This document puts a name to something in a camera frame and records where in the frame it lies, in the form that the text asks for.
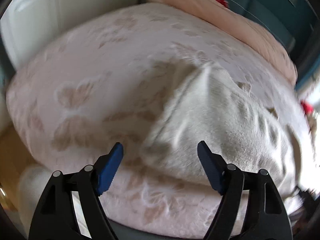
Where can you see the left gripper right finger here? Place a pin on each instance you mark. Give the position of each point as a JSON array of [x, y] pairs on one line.
[[265, 218]]

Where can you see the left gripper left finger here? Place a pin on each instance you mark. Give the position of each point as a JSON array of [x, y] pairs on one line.
[[54, 216]]

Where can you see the white knitted cardigan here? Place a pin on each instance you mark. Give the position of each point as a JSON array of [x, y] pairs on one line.
[[209, 106]]

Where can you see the red and cream plush toy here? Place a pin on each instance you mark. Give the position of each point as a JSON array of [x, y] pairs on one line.
[[310, 114]]

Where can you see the pink butterfly-pattern blanket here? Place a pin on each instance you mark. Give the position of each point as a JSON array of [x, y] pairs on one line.
[[108, 81]]

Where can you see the white wardrobe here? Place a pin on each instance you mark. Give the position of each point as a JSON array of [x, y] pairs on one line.
[[29, 25]]

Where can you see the teal headboard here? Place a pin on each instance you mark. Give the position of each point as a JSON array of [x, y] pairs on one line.
[[294, 23]]

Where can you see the peach pink quilt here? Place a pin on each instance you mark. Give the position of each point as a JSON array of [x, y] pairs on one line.
[[252, 34]]

